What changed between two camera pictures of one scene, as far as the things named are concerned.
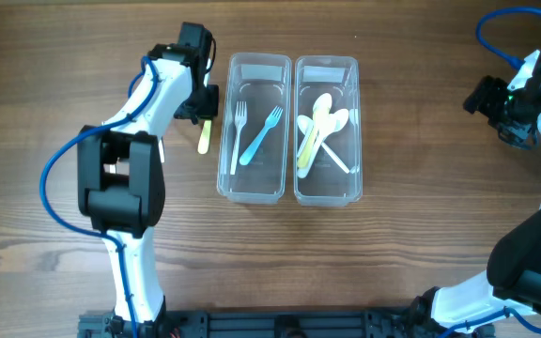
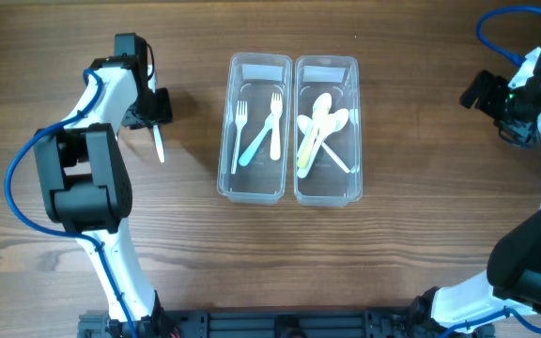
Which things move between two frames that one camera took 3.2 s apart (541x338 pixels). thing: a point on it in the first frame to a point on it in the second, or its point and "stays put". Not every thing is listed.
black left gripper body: [203, 107] to [159, 113]
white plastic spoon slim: [305, 124] stays put
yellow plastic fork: [204, 143] to [275, 145]
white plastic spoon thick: [315, 135] to [334, 122]
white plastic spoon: [335, 122] stays put
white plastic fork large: [162, 151] stays put
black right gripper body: [486, 97] stays put
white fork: [240, 115] stays put
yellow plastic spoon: [321, 107] stays put
